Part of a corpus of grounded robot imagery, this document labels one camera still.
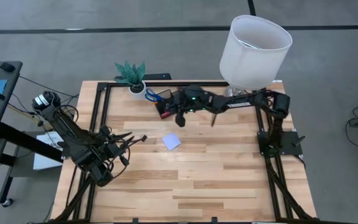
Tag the black computer mouse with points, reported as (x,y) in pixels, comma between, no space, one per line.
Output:
(7,67)

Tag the black side desk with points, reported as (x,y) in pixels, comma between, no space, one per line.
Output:
(8,67)

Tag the black mesh desk organizer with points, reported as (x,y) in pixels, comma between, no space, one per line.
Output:
(163,107)

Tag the black binder clip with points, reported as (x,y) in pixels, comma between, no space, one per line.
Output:
(143,137)

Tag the white printed sheet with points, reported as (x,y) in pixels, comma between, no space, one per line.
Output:
(47,161)

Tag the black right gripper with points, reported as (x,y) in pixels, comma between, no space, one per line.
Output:
(194,101)

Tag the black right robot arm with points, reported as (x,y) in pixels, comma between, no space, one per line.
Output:
(244,102)

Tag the black aluminium table frame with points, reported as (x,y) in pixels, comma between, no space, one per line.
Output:
(275,186)

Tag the silver lamp with white shade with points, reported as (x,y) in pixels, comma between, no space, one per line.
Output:
(253,56)

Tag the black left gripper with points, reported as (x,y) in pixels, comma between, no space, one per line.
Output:
(110,143)

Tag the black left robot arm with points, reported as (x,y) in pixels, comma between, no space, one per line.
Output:
(70,133)

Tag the white sticky note pad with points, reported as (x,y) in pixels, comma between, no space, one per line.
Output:
(171,141)

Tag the green plant in white pot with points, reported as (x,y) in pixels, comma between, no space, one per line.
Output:
(132,74)

